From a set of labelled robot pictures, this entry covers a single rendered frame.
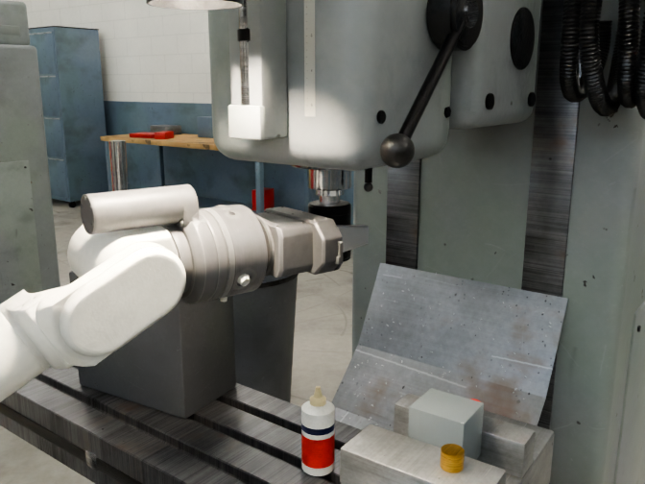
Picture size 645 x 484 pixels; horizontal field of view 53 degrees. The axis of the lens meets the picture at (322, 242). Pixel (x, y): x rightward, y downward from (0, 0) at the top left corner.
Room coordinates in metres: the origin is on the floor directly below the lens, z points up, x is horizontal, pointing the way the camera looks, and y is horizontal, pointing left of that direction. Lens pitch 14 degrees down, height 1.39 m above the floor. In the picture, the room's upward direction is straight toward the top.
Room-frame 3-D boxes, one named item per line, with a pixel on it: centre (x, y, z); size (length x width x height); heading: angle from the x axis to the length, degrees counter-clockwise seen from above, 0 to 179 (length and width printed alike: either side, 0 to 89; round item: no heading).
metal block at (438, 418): (0.60, -0.13, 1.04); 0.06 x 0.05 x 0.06; 55
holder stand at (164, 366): (0.93, 0.26, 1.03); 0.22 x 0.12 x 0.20; 60
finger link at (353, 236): (0.67, -0.03, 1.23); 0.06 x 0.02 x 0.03; 128
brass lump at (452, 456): (0.54, -0.12, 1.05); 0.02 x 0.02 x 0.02
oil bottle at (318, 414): (0.71, 0.01, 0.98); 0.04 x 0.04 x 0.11
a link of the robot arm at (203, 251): (0.57, 0.16, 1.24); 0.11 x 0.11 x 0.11; 38
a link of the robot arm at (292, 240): (0.64, 0.06, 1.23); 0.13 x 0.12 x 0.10; 38
